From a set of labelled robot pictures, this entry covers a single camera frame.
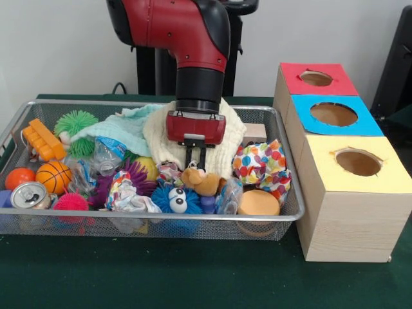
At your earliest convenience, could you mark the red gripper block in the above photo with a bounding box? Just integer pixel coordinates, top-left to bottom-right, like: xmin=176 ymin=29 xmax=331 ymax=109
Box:
xmin=165 ymin=110 xmax=227 ymax=171

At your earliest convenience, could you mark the brown plush toy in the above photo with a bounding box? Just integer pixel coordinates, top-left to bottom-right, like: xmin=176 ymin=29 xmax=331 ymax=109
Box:
xmin=180 ymin=162 xmax=228 ymax=197

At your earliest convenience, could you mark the cream muslin cloth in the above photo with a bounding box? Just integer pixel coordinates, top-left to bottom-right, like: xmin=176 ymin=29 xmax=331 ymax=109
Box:
xmin=142 ymin=98 xmax=248 ymax=180

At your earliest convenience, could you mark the wooden box with three holes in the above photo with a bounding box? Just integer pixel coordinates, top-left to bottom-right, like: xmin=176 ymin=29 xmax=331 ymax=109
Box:
xmin=272 ymin=62 xmax=412 ymax=263

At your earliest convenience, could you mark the blue spiky ball with eyes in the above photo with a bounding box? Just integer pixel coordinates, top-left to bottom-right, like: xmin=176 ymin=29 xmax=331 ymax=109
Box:
xmin=151 ymin=183 xmax=202 ymax=214

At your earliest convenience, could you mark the crumpled polka dot paper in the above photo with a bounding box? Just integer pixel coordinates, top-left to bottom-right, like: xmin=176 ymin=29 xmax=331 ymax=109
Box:
xmin=232 ymin=138 xmax=292 ymax=207

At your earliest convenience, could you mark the round orange sponge disc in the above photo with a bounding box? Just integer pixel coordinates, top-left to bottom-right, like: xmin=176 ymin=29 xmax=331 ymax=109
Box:
xmin=237 ymin=189 xmax=281 ymax=216

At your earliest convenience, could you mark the mint green muslin cloth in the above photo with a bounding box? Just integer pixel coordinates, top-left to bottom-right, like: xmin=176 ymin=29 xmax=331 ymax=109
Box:
xmin=70 ymin=103 xmax=168 ymax=158

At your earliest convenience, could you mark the dark green tablecloth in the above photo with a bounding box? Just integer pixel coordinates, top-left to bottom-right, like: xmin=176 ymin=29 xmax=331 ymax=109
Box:
xmin=0 ymin=93 xmax=412 ymax=309

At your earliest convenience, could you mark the green spiky rubber ball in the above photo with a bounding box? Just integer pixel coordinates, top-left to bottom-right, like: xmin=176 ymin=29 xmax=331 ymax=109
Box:
xmin=53 ymin=110 xmax=99 ymax=158

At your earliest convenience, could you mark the pink spiky rubber ball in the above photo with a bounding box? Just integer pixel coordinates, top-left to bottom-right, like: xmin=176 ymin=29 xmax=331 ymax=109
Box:
xmin=52 ymin=188 xmax=91 ymax=223

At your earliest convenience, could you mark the small orange basketball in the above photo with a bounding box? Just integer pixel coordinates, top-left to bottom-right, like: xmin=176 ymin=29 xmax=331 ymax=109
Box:
xmin=35 ymin=160 xmax=73 ymax=195

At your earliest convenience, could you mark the orange toy building brick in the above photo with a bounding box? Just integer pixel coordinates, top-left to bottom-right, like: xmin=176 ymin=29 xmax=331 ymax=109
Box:
xmin=21 ymin=118 xmax=68 ymax=162

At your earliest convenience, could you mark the silver drink can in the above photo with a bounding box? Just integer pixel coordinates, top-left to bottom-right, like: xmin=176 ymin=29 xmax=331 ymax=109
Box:
xmin=10 ymin=181 xmax=52 ymax=210

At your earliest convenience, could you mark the smooth orange-red ball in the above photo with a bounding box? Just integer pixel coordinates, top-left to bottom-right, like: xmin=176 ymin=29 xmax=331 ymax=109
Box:
xmin=5 ymin=167 xmax=37 ymax=191

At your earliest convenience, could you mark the black flat panel stand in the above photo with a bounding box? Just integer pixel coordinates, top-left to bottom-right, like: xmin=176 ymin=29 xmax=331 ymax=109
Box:
xmin=370 ymin=5 xmax=412 ymax=122

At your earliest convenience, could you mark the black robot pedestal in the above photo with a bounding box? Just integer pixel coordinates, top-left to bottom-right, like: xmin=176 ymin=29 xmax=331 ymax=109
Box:
xmin=130 ymin=0 xmax=260 ymax=97

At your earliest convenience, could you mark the shallow wire mesh bin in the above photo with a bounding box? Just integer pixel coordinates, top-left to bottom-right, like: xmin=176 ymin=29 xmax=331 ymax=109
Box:
xmin=0 ymin=98 xmax=306 ymax=241

